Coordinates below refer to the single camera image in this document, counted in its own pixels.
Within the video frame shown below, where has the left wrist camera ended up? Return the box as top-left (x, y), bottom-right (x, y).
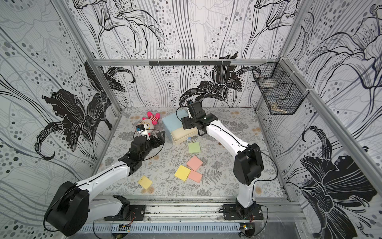
top-left (136, 123), bottom-right (150, 138)

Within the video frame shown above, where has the white slotted cable duct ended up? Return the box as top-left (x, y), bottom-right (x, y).
top-left (79, 222), bottom-right (240, 234)

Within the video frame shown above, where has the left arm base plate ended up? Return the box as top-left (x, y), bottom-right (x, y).
top-left (104, 205), bottom-right (146, 222)

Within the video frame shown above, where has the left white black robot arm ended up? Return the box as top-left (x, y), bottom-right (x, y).
top-left (43, 130), bottom-right (166, 237)

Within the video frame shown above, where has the black bar on rail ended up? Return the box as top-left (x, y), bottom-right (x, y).
top-left (149, 61), bottom-right (231, 66)

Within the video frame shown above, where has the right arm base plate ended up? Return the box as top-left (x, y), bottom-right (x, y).
top-left (218, 203), bottom-right (264, 221)

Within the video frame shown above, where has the light blue drawer cabinet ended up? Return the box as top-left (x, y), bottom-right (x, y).
top-left (162, 110), bottom-right (198, 145)

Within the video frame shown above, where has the black wire basket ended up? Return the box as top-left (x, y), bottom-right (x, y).
top-left (252, 61), bottom-right (305, 115)

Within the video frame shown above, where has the small yellow sticky note pad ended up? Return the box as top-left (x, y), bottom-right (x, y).
top-left (138, 176), bottom-right (153, 190)

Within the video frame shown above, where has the green sticky note pad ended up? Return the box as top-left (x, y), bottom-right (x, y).
top-left (188, 142), bottom-right (201, 153)

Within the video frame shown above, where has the pink white plush toy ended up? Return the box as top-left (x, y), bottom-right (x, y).
top-left (135, 112), bottom-right (161, 136)

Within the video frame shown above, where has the large yellow sticky note pad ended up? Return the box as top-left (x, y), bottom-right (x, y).
top-left (174, 165), bottom-right (191, 182)

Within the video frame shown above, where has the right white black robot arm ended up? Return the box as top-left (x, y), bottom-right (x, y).
top-left (181, 101), bottom-right (264, 210)

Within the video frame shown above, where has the pink sticky note pad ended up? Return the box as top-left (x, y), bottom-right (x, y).
top-left (188, 170), bottom-right (203, 183)
top-left (187, 156), bottom-right (203, 171)

